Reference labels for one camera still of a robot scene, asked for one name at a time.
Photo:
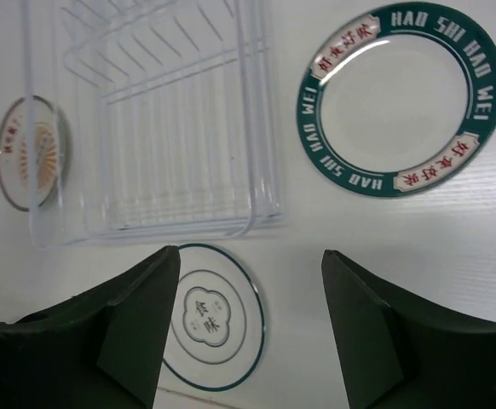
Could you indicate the white plate thin green rim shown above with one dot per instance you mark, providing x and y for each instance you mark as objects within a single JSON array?
[{"x": 218, "y": 327}]

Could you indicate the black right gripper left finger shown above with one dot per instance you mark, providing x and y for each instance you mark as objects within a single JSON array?
[{"x": 102, "y": 348}]

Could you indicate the green rim lettered plate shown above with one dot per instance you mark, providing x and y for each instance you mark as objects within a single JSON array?
[{"x": 399, "y": 99}]

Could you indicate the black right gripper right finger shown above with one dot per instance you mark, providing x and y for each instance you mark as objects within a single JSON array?
[{"x": 399, "y": 350}]

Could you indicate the orange sunburst plate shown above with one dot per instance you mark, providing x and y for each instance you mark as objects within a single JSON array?
[{"x": 47, "y": 153}]

